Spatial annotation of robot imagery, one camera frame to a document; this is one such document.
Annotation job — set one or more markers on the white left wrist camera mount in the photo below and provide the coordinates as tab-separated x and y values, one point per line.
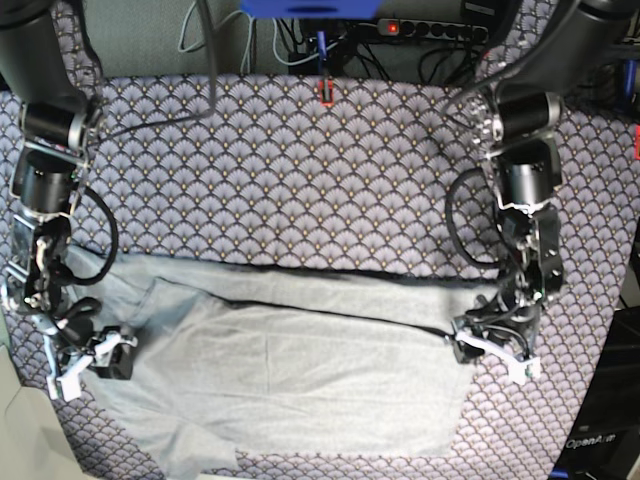
519	369

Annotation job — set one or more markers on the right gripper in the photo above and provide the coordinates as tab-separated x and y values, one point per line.
72	333

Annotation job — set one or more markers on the black OpenArm box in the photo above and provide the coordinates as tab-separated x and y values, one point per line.
604	440

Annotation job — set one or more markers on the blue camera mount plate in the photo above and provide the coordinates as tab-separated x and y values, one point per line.
309	9

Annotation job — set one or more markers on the black power strip red switch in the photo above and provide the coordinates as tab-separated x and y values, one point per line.
432	30

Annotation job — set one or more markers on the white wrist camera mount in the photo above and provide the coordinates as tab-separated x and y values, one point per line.
66	384
519	369

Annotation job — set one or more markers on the patterned fan-print tablecloth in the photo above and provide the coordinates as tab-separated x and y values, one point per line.
275	178

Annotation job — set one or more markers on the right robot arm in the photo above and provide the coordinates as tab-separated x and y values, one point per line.
57	121

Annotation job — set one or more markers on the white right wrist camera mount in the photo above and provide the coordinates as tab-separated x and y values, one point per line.
66	384

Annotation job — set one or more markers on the red black table clamp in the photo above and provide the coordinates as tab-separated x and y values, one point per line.
325	82

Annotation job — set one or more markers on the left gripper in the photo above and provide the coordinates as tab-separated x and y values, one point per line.
499	320

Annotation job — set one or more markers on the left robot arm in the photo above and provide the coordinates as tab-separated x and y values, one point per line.
524	102

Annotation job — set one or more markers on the grey T-shirt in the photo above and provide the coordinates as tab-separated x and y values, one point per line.
234	359

